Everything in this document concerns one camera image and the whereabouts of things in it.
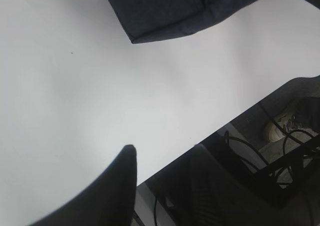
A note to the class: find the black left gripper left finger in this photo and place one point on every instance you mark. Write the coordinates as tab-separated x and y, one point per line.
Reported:
109	200

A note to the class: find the white sneaker under table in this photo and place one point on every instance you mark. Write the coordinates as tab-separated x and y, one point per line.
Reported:
294	116

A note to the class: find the black table frame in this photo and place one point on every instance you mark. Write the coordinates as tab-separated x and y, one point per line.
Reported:
284	178

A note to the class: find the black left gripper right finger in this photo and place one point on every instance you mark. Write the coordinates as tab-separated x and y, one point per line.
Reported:
205	194

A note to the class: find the dark navy lunch bag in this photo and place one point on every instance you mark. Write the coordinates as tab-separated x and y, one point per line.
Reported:
146	21

